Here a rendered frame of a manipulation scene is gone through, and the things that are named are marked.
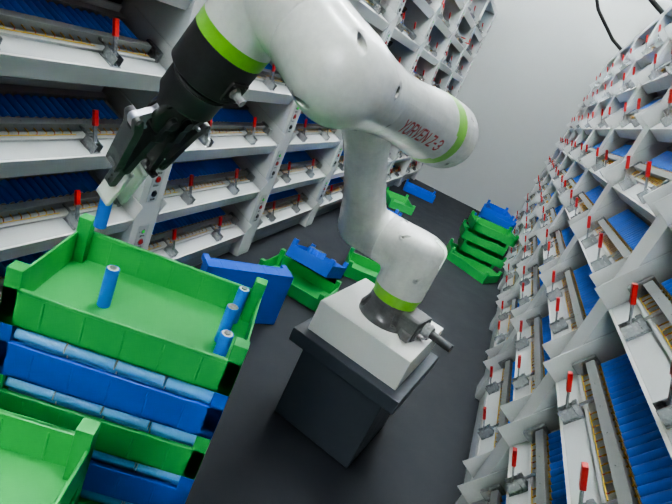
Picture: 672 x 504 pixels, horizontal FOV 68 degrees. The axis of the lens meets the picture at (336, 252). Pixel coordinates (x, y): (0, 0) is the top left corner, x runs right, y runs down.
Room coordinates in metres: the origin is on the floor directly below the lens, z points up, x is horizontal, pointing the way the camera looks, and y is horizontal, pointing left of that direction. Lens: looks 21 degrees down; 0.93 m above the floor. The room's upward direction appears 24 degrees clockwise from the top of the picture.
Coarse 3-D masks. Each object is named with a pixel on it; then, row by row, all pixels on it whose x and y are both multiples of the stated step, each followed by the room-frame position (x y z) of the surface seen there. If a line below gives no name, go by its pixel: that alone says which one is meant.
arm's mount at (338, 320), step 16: (352, 288) 1.26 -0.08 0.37; (368, 288) 1.31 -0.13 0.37; (320, 304) 1.12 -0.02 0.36; (336, 304) 1.14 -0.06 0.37; (352, 304) 1.17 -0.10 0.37; (320, 320) 1.11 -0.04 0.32; (336, 320) 1.10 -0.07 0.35; (352, 320) 1.09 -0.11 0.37; (368, 320) 1.13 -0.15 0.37; (320, 336) 1.11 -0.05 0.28; (336, 336) 1.09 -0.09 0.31; (352, 336) 1.08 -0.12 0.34; (368, 336) 1.07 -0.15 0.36; (384, 336) 1.09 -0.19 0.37; (352, 352) 1.07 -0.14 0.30; (368, 352) 1.06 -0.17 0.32; (384, 352) 1.05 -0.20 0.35; (400, 352) 1.05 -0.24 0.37; (416, 352) 1.08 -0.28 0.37; (368, 368) 1.05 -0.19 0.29; (384, 368) 1.04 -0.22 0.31; (400, 368) 1.03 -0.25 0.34; (400, 384) 1.06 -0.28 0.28
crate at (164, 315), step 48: (96, 240) 0.68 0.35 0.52; (48, 288) 0.58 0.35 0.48; (96, 288) 0.62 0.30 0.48; (144, 288) 0.68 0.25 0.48; (192, 288) 0.71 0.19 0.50; (48, 336) 0.50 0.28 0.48; (96, 336) 0.50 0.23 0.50; (144, 336) 0.51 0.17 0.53; (192, 336) 0.61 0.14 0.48; (240, 336) 0.66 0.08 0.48; (192, 384) 0.52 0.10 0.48
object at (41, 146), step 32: (0, 96) 0.94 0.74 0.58; (32, 96) 1.02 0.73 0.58; (64, 96) 1.10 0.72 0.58; (96, 96) 1.19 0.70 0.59; (0, 128) 0.88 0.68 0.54; (32, 128) 0.94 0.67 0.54; (64, 128) 1.02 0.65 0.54; (96, 128) 1.05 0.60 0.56; (0, 160) 0.82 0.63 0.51; (32, 160) 0.88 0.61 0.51; (64, 160) 0.96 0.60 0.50; (96, 160) 1.05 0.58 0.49
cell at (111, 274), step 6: (108, 270) 0.59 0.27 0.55; (114, 270) 0.59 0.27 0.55; (108, 276) 0.59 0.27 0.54; (114, 276) 0.59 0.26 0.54; (102, 282) 0.59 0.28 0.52; (108, 282) 0.59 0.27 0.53; (114, 282) 0.59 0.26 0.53; (102, 288) 0.59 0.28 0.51; (108, 288) 0.59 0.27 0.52; (114, 288) 0.60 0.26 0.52; (102, 294) 0.59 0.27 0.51; (108, 294) 0.59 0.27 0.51; (102, 300) 0.59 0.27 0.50; (108, 300) 0.59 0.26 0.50; (102, 306) 0.59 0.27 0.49; (108, 306) 0.59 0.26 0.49
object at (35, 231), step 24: (0, 192) 0.95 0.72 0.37; (24, 192) 1.00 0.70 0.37; (48, 192) 1.05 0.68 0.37; (72, 192) 1.11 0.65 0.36; (96, 192) 1.16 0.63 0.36; (0, 216) 0.91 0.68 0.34; (24, 216) 0.96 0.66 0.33; (48, 216) 1.01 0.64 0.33; (72, 216) 1.04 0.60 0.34; (120, 216) 1.19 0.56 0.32; (0, 240) 0.87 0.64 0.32; (24, 240) 0.91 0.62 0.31; (48, 240) 0.96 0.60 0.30
